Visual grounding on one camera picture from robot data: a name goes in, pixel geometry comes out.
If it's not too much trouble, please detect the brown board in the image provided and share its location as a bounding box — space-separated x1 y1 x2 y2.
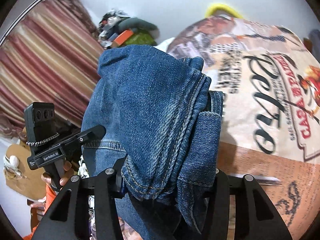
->
4 144 52 202

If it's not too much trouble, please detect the white flower decoration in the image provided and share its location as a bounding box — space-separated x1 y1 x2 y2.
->
4 154 20 172

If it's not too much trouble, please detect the grey cloth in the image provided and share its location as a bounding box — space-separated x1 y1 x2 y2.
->
117 17 160 37

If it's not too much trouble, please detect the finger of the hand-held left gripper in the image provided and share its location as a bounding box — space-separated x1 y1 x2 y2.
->
79 125 106 145

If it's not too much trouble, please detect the newspaper print blanket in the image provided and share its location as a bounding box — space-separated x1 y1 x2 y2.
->
166 15 320 240

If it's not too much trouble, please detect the pile of clutter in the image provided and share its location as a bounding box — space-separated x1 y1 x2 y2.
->
97 9 134 50

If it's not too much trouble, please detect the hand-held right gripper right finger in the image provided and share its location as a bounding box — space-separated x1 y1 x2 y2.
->
205 169 293 240

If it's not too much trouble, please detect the person's left hand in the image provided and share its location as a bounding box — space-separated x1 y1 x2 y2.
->
41 160 75 191

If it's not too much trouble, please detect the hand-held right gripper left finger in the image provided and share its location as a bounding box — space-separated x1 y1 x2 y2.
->
30 160 125 240

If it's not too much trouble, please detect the orange box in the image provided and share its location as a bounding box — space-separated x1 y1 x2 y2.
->
114 29 133 48

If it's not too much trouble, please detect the striped red curtain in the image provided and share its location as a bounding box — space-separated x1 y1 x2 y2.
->
0 0 106 138

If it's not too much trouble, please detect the blue denim jacket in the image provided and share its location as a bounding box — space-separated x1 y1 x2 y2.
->
81 44 224 240

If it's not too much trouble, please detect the green cloth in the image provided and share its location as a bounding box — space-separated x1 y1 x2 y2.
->
124 31 157 47

